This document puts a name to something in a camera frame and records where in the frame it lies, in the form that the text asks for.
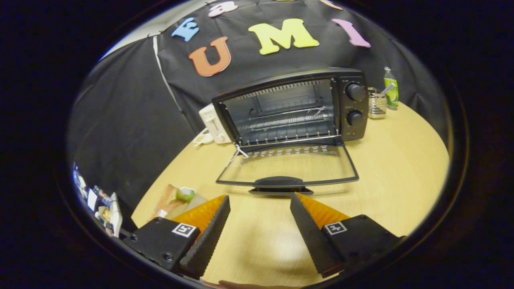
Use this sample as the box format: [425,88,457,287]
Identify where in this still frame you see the small white dish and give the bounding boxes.
[192,128,214,147]

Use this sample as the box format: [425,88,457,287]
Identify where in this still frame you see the black toaster oven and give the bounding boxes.
[212,67,369,196]

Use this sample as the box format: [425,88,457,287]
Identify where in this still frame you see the white string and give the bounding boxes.
[225,144,250,168]

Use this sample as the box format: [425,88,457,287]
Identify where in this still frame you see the pile of colourful items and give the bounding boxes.
[72,162,123,238]

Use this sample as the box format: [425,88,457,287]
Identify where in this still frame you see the lettuce sandwich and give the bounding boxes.
[153,184,207,220]

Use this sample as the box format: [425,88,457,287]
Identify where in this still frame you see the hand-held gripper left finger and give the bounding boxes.
[122,195,231,280]

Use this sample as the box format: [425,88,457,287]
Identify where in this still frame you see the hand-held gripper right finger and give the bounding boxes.
[290,192,404,278]

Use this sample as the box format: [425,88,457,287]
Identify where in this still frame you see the black backdrop cloth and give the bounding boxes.
[66,0,448,225]

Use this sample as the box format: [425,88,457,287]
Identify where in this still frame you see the white pop-up toaster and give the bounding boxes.
[198,103,233,145]

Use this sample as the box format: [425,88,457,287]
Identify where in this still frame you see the green label drink bottle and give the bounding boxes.
[383,66,399,110]

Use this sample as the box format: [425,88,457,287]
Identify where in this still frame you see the metal oven rack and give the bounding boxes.
[237,106,338,145]

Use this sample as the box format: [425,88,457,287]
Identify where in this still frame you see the metal wire mesh holder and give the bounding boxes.
[367,87,387,119]

